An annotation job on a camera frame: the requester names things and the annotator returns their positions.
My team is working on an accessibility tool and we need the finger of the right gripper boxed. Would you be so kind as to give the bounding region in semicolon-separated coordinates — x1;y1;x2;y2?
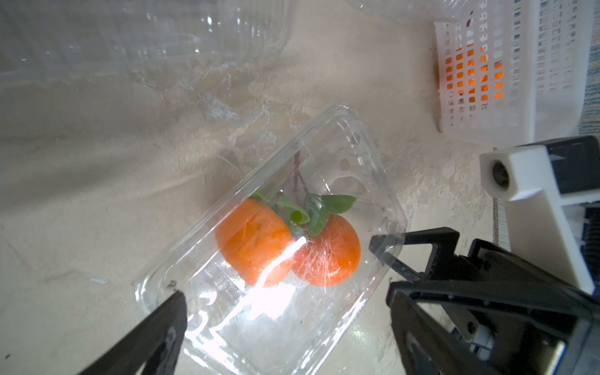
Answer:
368;227;460;281
386;237;599;328

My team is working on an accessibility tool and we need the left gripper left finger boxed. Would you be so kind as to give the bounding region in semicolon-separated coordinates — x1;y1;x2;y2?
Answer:
81;291;188;374

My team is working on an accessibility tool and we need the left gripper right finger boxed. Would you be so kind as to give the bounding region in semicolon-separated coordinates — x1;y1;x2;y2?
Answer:
388;294;497;374

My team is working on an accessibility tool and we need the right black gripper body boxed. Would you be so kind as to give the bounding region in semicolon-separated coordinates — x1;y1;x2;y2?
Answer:
440;299;599;374

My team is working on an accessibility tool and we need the clear clamshell container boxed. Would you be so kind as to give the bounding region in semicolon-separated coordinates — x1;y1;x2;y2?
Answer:
347;0;478;22
1;1;297;88
134;106;407;374

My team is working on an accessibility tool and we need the orange pair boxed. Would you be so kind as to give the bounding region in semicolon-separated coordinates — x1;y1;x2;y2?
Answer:
215;191;362;288

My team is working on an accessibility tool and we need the white plastic perforated basket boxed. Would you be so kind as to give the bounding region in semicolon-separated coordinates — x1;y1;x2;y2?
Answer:
435;0;595;148

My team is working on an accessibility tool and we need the clear clamshell container back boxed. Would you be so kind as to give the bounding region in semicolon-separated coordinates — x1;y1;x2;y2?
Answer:
347;0;478;22

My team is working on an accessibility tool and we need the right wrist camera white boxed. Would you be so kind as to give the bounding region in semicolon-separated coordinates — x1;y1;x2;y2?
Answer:
480;134;599;295

